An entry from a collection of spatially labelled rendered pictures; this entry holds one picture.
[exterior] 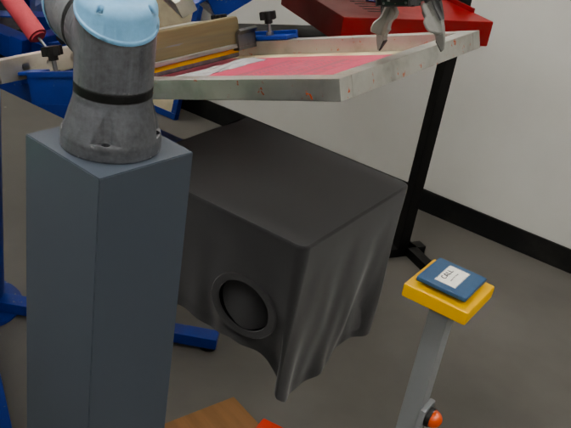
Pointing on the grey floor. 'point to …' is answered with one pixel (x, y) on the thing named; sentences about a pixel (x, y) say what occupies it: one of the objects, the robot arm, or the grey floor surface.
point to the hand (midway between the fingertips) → (411, 48)
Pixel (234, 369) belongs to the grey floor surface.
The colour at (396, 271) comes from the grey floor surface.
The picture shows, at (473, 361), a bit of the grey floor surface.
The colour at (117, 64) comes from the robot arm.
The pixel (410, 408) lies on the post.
